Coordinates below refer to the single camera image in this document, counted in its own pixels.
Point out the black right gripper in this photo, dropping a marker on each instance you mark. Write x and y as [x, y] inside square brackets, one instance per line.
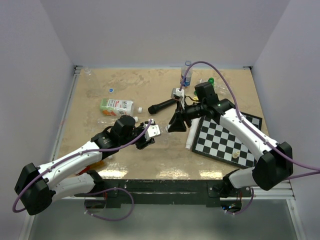
[177, 122]

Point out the gold label drink bottle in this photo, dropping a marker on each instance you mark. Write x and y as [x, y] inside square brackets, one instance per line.
[93, 166]

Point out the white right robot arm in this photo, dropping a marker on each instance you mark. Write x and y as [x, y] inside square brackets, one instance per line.
[273, 165]

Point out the white microphone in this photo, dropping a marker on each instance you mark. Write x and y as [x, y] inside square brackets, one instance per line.
[192, 133]

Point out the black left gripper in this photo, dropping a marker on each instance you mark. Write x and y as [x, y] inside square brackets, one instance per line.
[144, 143]

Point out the aluminium frame rail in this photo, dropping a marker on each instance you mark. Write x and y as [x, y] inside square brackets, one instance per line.
[284, 192]

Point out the cream chess piece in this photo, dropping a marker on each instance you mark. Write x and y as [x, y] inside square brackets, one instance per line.
[236, 154]

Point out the clear crushed bottle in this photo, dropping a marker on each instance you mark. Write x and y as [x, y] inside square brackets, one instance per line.
[110, 120]

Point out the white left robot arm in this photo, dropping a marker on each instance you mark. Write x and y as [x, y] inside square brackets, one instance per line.
[39, 186]

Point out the blue label water bottle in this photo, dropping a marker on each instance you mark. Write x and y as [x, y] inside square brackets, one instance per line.
[185, 74]

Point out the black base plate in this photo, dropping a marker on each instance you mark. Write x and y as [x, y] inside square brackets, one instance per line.
[164, 192]

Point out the black microphone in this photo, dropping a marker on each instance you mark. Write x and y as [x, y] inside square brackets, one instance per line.
[156, 108]

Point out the clear bottle lying right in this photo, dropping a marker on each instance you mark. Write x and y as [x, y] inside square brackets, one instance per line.
[219, 87]

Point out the clear bottle back left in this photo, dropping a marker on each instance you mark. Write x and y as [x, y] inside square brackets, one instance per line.
[92, 81]

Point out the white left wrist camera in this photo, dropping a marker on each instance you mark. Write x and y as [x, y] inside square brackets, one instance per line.
[153, 130]

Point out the green plastic bottle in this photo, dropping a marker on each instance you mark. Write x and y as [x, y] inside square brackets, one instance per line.
[212, 81]

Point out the green tea label bottle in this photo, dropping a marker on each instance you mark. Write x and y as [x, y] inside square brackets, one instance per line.
[117, 107]

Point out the black white chessboard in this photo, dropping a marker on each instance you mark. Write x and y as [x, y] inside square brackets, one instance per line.
[216, 142]

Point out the clear plastic bottle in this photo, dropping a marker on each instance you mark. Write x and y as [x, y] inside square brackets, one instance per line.
[165, 130]

